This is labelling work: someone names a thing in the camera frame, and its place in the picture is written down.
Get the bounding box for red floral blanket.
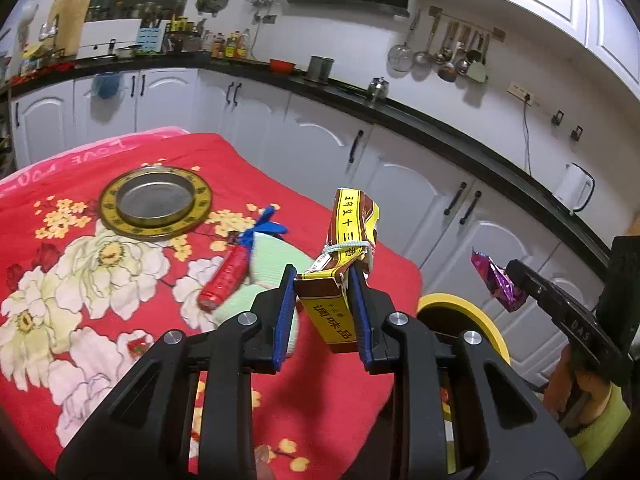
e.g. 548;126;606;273
0;127;423;480

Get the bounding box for wall power socket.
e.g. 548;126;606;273
507;82;540;106

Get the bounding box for green spatula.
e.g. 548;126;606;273
467;35;490;83

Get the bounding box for green knitted cloth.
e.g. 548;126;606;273
215;232;321;361

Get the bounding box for row of glass jars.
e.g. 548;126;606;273
87;0;171;23

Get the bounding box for light blue cutlery holder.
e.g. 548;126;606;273
136;26;166;54

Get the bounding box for wall utensil rail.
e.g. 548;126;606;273
429;6;507;41

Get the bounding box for steel ladle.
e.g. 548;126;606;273
437;25;461;83
412;17;442;67

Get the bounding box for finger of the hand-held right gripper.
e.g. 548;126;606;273
505;259;633;386

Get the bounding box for white base cabinets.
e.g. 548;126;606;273
10;65;608;386

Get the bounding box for round gold-rimmed metal tray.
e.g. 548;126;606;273
99;166;213;240

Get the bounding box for metal mug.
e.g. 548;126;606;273
306;56;334;83

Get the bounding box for hanging kitchen utensils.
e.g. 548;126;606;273
388;12;423;72

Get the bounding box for black power cable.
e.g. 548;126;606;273
520;102;533;176

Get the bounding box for purple foil wrapper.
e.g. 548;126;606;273
470;247;525;313

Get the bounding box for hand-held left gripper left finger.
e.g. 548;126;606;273
55;262;301;480

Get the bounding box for row of seasoning bottles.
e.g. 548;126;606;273
167;12;253;58

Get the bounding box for white electric kettle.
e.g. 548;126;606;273
555;162;596;216

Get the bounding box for black kitchen countertop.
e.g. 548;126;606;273
0;52;613;278

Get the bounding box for white gourd-shaped jug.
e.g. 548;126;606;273
17;2;38;43

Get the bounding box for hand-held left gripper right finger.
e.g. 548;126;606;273
346;262;586;480

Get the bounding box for blue hanging cloth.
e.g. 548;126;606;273
92;72;122;100

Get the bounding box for pile of red peppers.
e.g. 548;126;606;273
10;60;76;86

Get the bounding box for person's right hand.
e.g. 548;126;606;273
542;345;618;433

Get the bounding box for blue cloth bow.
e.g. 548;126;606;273
244;204;289;241

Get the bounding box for person's left hand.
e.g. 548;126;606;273
254;444;275;480

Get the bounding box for yellow-rimmed trash bin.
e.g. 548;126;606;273
416;292;512;476

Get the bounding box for wooden cutting board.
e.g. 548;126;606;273
50;0;93;61

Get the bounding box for yellow seasoning box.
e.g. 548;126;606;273
294;187;382;355

